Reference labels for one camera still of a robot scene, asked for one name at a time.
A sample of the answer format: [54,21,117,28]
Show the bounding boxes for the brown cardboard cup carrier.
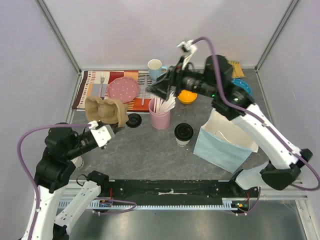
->
[84,96,129,127]

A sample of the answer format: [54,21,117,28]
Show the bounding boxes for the black plastic cup lid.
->
[174,123,194,141]

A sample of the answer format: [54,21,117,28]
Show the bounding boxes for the white paper coffee cup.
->
[175,136,192,147]

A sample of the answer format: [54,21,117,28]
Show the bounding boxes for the light blue paper bag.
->
[193,109,259,173]

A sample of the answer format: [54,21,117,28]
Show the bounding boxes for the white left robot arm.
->
[17,120,123,240]

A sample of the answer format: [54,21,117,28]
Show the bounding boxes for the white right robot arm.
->
[146,54,313,197]

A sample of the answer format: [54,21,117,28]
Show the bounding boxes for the orange bowl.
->
[178,90,198,105]

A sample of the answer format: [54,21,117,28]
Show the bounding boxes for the light blue mug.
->
[147,59,168,81]

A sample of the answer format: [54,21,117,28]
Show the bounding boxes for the white wrapped straw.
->
[153,96,162,114]
[158,92,176,114]

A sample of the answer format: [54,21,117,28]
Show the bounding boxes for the grey table knife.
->
[141,75,148,106]

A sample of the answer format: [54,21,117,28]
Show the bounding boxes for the pink polka dot plate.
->
[107,76,140,103]

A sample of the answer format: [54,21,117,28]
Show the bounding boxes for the pink straw holder cup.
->
[148,98,171,130]

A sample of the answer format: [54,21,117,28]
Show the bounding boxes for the colourful striped placemat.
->
[71,70,154,113]

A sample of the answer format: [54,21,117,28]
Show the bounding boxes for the yellow woven tray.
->
[228,60,245,79]

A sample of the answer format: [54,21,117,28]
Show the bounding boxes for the blue polka dot plate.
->
[232,78,252,96]

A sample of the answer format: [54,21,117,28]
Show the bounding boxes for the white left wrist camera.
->
[88,120,115,149]

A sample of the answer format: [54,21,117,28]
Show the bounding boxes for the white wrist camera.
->
[176,39,198,70]
[88,120,115,149]

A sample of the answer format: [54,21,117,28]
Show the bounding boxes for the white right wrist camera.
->
[176,39,198,70]

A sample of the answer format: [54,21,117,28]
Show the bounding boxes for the silver fork pink handle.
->
[98,72,105,97]

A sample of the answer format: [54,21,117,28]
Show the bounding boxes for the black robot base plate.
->
[98,179,258,205]

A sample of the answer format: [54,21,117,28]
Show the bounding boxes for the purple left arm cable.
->
[16,121,138,240]

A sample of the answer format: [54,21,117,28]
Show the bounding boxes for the grey slotted cable duct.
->
[59,198,251,210]

